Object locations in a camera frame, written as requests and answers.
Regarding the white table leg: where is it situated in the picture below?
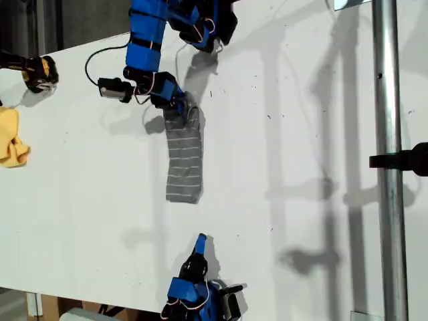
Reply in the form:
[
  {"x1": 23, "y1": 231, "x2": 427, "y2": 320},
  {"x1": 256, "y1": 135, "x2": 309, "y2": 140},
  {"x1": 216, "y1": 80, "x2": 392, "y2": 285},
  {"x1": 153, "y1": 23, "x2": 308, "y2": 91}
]
[{"x1": 26, "y1": 292, "x2": 43, "y2": 317}]

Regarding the black camera cable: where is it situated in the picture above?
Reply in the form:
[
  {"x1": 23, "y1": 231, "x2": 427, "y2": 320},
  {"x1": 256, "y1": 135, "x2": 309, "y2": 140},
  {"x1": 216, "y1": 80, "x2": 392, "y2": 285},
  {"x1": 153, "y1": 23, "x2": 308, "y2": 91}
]
[{"x1": 84, "y1": 42, "x2": 131, "y2": 85}]

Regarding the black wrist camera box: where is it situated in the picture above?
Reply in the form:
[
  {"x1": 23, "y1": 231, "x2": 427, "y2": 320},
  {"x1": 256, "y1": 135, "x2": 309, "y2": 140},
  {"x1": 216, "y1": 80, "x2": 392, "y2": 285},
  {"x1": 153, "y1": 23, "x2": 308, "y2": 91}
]
[
  {"x1": 98, "y1": 77, "x2": 134, "y2": 103},
  {"x1": 219, "y1": 283, "x2": 247, "y2": 321}
]

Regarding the white box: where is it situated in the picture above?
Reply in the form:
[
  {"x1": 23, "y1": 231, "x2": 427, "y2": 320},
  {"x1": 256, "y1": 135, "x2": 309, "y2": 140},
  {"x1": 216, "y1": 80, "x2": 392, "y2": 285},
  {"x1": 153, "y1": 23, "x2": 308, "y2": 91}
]
[{"x1": 59, "y1": 307, "x2": 101, "y2": 321}]

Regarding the grey striped towel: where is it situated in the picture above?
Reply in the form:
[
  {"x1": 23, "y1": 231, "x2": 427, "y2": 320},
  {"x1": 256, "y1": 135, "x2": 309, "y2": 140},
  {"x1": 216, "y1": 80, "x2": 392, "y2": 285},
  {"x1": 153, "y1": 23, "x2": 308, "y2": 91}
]
[{"x1": 163, "y1": 90, "x2": 205, "y2": 204}]

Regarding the black clamp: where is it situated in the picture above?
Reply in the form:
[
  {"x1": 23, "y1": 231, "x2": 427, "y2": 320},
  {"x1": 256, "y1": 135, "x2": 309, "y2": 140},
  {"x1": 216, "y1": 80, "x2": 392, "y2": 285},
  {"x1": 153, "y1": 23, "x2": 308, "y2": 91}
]
[{"x1": 368, "y1": 142, "x2": 428, "y2": 177}]

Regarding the brown cardboard box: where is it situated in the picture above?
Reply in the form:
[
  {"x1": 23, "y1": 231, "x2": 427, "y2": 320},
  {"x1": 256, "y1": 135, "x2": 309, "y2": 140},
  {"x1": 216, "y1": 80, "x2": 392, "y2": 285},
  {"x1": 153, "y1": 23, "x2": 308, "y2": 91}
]
[{"x1": 40, "y1": 294, "x2": 161, "y2": 321}]

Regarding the black yellow power drill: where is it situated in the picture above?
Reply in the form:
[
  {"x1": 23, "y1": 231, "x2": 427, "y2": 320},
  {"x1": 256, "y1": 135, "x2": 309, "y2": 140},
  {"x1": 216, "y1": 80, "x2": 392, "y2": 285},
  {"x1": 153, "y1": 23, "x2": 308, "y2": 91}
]
[{"x1": 0, "y1": 49, "x2": 60, "y2": 94}]

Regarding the yellow cloth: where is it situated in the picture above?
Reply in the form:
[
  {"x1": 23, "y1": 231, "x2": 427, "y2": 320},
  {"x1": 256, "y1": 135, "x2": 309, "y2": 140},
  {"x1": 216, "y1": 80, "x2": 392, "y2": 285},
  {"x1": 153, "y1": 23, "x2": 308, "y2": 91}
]
[{"x1": 0, "y1": 106, "x2": 32, "y2": 169}]

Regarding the dark shelving unit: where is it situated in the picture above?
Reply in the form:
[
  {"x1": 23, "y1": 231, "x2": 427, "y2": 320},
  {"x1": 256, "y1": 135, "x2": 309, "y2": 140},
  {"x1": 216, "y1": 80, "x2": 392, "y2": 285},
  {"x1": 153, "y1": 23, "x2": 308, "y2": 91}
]
[{"x1": 0, "y1": 0, "x2": 64, "y2": 58}]

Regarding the steel post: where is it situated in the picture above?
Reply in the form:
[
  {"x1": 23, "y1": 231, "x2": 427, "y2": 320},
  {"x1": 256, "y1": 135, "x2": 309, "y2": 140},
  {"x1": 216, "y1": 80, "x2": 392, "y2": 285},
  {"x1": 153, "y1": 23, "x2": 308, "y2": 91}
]
[{"x1": 370, "y1": 0, "x2": 409, "y2": 321}]

